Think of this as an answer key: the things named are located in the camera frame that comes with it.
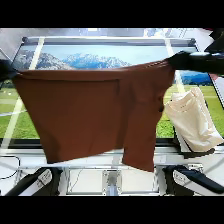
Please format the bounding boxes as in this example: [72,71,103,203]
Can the silver frame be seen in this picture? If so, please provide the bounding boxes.
[0,145,224,197]

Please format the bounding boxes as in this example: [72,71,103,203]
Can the brown T-shirt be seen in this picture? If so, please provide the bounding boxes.
[12,59,177,173]

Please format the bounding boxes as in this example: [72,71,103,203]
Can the black cable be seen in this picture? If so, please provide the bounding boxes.
[0,154,22,181]

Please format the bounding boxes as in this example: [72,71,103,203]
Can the cream garment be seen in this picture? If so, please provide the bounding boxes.
[164,86,224,153]

